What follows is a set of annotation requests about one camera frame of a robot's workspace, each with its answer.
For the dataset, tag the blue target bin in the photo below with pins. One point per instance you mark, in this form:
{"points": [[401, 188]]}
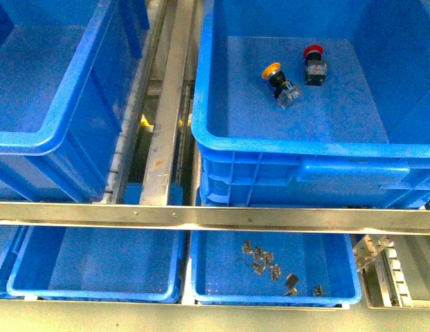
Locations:
{"points": [[362, 139]]}

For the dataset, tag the steel centre divider rail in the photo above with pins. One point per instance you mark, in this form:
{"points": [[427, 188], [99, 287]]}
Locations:
{"points": [[160, 158]]}

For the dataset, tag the small metal parts pile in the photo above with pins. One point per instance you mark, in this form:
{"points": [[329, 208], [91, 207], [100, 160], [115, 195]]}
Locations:
{"points": [[278, 267]]}

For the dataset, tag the lower blue bin middle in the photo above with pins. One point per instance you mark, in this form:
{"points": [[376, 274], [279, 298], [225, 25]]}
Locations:
{"points": [[98, 264]]}

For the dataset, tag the metal roller rail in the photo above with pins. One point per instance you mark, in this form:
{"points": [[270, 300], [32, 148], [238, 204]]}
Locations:
{"points": [[124, 151]]}

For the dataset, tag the front steel shelf rail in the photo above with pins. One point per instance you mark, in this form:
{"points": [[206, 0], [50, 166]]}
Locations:
{"points": [[174, 217]]}

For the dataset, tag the yellow mushroom push button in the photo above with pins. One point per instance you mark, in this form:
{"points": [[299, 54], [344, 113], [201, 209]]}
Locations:
{"points": [[283, 90]]}

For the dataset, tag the lower blue bin left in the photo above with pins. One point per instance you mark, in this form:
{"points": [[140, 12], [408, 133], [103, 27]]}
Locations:
{"points": [[11, 239]]}

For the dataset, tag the red mushroom push button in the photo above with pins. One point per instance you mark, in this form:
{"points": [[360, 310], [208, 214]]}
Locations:
{"points": [[316, 68]]}

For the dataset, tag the empty blue middle bin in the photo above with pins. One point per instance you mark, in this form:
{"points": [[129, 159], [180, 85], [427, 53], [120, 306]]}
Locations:
{"points": [[66, 70]]}

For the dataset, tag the lower blue bin with parts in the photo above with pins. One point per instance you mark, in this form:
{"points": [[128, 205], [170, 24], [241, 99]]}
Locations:
{"points": [[213, 252]]}

